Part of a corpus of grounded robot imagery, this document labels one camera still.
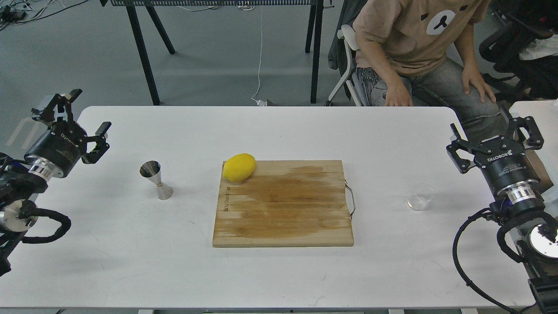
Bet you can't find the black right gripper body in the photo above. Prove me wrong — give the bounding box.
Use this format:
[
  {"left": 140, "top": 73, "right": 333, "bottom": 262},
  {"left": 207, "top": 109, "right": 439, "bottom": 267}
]
[{"left": 473, "top": 136, "right": 541, "bottom": 197}]

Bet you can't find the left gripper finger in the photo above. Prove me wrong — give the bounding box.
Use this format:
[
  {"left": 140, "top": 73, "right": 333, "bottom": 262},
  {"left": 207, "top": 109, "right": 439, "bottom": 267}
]
[
  {"left": 81, "top": 122, "right": 112, "bottom": 164},
  {"left": 31, "top": 89, "right": 82, "bottom": 129}
]

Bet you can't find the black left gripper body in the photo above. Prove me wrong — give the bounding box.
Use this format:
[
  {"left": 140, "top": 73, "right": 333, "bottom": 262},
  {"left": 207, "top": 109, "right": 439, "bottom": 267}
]
[{"left": 24, "top": 121, "right": 94, "bottom": 177}]

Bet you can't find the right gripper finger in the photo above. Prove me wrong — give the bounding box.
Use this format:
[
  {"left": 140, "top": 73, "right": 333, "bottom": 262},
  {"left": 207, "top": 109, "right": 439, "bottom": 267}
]
[
  {"left": 446, "top": 123, "right": 484, "bottom": 174},
  {"left": 506, "top": 115, "right": 545, "bottom": 151}
]

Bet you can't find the clear glass cup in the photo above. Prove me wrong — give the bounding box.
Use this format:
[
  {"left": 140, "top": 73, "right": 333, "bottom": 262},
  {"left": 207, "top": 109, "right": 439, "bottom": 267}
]
[{"left": 406, "top": 183, "right": 434, "bottom": 212}]

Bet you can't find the steel jigger measuring cup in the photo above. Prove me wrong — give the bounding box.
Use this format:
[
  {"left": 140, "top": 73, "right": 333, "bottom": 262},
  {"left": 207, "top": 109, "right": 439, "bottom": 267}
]
[{"left": 139, "top": 160, "right": 174, "bottom": 200}]

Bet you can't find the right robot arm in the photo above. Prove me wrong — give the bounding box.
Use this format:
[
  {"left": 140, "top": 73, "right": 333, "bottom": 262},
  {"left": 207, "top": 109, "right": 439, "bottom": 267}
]
[{"left": 446, "top": 116, "right": 558, "bottom": 314}]

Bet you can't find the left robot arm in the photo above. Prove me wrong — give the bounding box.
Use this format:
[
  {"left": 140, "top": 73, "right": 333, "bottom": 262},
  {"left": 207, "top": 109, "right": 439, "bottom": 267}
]
[{"left": 0, "top": 88, "right": 111, "bottom": 274}]

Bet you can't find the white side table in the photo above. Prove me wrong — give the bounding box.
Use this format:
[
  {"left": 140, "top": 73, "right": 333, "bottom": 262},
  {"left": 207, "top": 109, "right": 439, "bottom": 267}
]
[{"left": 509, "top": 99, "right": 558, "bottom": 180}]

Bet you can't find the black office chair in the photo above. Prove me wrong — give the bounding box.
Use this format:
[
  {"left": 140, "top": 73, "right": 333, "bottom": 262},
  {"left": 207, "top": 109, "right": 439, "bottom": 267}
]
[{"left": 479, "top": 0, "right": 557, "bottom": 103}]

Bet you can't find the seated person in tan shirt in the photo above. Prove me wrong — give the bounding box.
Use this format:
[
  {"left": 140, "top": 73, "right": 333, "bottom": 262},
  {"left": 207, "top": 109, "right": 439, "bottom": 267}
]
[{"left": 353, "top": 0, "right": 508, "bottom": 143}]

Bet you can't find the yellow lemon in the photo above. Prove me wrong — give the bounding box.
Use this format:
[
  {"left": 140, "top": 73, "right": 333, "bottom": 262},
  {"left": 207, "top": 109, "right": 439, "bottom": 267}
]
[{"left": 222, "top": 153, "right": 256, "bottom": 183}]

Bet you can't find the white office chair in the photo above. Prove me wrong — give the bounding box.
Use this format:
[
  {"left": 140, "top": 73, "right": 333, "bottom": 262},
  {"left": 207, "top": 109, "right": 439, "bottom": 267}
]
[{"left": 325, "top": 0, "right": 370, "bottom": 106}]

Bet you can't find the wooden cutting board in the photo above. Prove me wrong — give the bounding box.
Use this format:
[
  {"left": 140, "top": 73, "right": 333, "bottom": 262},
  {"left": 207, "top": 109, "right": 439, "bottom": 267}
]
[{"left": 212, "top": 160, "right": 354, "bottom": 248}]

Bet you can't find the floor cables bundle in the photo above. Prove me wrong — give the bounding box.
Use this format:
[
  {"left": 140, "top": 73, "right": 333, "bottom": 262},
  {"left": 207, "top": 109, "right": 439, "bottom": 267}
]
[{"left": 0, "top": 0, "right": 90, "bottom": 31}]

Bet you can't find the white hanging cable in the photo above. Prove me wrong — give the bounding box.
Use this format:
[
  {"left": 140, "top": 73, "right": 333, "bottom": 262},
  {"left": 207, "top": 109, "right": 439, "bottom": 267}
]
[{"left": 251, "top": 6, "right": 268, "bottom": 106}]

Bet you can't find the black metal table frame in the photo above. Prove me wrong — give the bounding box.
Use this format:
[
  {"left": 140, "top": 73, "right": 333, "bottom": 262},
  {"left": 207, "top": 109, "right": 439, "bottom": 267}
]
[{"left": 99, "top": 0, "right": 335, "bottom": 106}]

